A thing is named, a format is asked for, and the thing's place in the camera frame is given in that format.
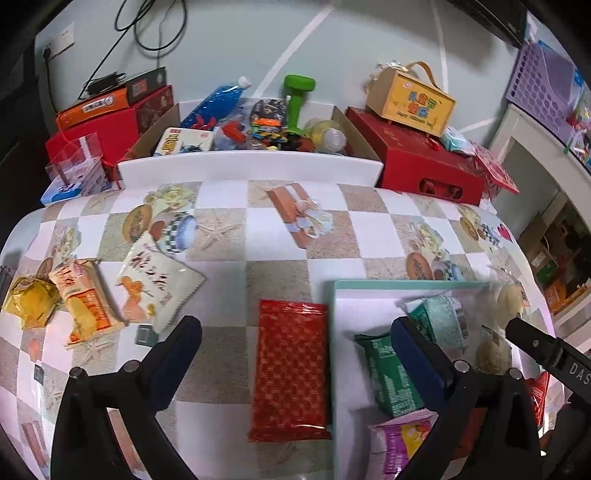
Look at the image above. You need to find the blue water bottle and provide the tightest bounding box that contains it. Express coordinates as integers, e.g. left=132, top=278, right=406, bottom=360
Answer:
left=179, top=76, right=252, bottom=130

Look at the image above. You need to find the yellow gift box with handle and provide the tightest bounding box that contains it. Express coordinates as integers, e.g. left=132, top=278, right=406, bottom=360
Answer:
left=366, top=62, right=457, bottom=138

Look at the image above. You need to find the small red snack packet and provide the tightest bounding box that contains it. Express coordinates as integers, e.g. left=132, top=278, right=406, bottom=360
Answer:
left=524, top=371, right=551, bottom=428

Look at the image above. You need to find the black cable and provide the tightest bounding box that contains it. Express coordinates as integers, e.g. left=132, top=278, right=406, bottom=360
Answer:
left=76, top=0, right=188, bottom=100

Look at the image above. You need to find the open cardboard box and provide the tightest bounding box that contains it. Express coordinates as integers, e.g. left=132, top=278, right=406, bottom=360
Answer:
left=124, top=102, right=383, bottom=162

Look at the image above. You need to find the white box with yellow print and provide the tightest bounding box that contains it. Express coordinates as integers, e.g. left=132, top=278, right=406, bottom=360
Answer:
left=154, top=128, right=215, bottom=155

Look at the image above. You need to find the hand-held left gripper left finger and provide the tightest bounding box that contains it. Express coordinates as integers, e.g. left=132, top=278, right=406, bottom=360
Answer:
left=51, top=315, right=204, bottom=480

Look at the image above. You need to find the purple snack packet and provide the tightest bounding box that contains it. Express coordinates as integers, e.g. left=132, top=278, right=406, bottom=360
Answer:
left=368, top=410, right=439, bottom=480

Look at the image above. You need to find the white wall socket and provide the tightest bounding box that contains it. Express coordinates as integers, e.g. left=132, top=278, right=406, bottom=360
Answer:
left=41, top=22, right=75, bottom=60

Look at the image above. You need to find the pile of colourful toys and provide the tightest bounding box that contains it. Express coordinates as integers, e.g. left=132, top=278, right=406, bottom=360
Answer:
left=217, top=98, right=315, bottom=152

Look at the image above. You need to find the white packet with orange print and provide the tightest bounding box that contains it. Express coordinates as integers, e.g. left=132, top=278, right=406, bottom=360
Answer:
left=115, top=231, right=207, bottom=334

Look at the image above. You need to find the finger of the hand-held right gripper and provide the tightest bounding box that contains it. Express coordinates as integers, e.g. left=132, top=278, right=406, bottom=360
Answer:
left=505, top=318, right=591, bottom=389

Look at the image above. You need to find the dark green snack packet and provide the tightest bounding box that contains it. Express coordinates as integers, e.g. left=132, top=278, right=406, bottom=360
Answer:
left=355, top=332, right=428, bottom=418

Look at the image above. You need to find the clear plastic box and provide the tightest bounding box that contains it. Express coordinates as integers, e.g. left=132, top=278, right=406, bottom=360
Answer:
left=46, top=133, right=105, bottom=185

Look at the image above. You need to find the green dumbbell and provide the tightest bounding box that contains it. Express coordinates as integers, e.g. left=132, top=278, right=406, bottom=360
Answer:
left=283, top=74, right=317, bottom=137

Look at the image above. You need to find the clear plastic bottle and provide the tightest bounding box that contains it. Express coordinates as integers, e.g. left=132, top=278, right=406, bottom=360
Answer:
left=305, top=119, right=348, bottom=155

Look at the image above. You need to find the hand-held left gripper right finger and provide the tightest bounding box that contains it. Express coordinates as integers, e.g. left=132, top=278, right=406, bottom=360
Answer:
left=390, top=316, right=542, bottom=480

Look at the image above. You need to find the red box with picture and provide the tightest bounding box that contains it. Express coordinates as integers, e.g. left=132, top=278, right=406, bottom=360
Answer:
left=133, top=84, right=175, bottom=134

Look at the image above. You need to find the dark printed box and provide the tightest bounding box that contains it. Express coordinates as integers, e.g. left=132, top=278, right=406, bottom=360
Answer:
left=124, top=67, right=168, bottom=105

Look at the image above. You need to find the blue and white box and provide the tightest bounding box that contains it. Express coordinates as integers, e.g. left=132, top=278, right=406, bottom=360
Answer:
left=41, top=167, right=114, bottom=207

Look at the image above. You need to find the purple perforated basket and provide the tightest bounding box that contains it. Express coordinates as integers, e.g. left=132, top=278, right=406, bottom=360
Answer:
left=505, top=41, right=591, bottom=144

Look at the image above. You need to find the light green snack packet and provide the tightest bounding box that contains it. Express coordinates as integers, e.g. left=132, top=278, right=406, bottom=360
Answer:
left=399, top=295, right=472, bottom=354

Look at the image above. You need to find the orange box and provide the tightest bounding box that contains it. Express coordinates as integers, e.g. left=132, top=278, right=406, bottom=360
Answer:
left=56, top=89, right=129, bottom=131

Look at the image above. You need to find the yellow snack packet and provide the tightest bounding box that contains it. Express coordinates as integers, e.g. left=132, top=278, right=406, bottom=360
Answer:
left=1, top=274, right=63, bottom=330

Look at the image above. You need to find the red gift box with cutouts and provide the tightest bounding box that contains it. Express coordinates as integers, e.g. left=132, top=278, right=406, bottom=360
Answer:
left=345, top=107, right=488, bottom=207

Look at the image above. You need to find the pale round pastry packet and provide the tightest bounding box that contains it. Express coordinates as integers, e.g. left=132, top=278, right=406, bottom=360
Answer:
left=488, top=276, right=532, bottom=320

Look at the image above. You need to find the greenish round pastry packet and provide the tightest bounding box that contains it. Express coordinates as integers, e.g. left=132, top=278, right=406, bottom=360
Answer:
left=475, top=325, right=514, bottom=376

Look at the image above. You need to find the white tray with teal rim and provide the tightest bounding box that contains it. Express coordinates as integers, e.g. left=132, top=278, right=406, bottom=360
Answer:
left=330, top=279, right=548, bottom=480

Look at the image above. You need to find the checkered printed tablecloth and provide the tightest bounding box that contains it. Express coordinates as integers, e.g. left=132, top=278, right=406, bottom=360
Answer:
left=0, top=180, right=557, bottom=480

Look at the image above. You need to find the light blue packet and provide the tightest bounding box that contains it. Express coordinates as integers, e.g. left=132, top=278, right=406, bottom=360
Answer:
left=440, top=127, right=476, bottom=155

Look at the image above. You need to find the orange cream snack packet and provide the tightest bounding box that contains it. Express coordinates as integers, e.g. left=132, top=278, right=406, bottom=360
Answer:
left=48, top=259, right=127, bottom=348

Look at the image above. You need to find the plain red gift box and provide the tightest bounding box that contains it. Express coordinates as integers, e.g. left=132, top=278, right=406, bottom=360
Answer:
left=45, top=111, right=141, bottom=169

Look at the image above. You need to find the red patterned snack packet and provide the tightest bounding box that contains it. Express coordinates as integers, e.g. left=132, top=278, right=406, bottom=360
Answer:
left=248, top=299, right=334, bottom=444

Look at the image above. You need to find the black power adapter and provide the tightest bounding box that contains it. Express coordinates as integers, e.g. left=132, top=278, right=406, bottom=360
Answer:
left=83, top=71, right=126, bottom=95

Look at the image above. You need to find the black monitor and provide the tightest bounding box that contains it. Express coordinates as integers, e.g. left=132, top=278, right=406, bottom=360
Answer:
left=447, top=0, right=529, bottom=47

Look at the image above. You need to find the white cabinet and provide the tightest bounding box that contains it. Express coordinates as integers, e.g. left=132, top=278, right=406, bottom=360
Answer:
left=488, top=102, right=591, bottom=319

